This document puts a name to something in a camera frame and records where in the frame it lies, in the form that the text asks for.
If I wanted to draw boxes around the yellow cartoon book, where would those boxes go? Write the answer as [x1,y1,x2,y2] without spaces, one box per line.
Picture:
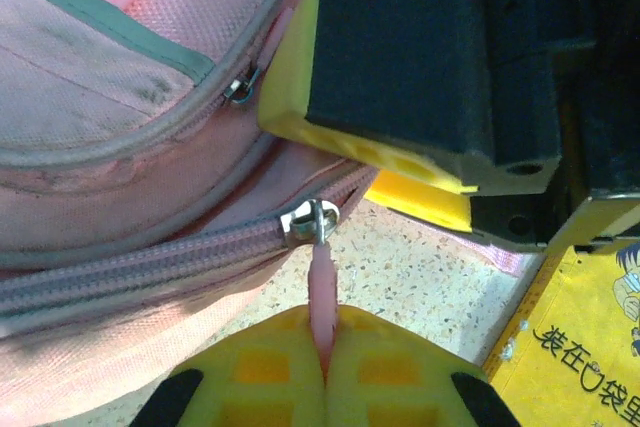
[482,196,640,427]

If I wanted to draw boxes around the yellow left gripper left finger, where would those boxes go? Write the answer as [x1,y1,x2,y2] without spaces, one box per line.
[130,304,329,427]

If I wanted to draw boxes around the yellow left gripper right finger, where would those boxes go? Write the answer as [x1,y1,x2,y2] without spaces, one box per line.
[327,304,521,427]

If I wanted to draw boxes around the pink school backpack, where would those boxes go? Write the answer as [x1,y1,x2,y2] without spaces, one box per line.
[0,0,524,427]

